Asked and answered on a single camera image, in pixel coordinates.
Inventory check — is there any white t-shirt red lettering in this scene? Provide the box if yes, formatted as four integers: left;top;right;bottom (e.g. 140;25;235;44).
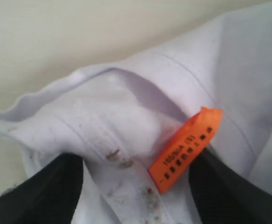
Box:
0;2;272;224

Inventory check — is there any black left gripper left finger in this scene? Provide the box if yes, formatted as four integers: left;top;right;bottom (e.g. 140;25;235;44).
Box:
0;154;83;224

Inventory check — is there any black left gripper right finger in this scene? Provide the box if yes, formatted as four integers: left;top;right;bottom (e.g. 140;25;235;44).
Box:
189;149;272;224

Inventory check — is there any orange clothing tag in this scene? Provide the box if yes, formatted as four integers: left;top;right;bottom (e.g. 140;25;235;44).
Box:
148;107;222;194

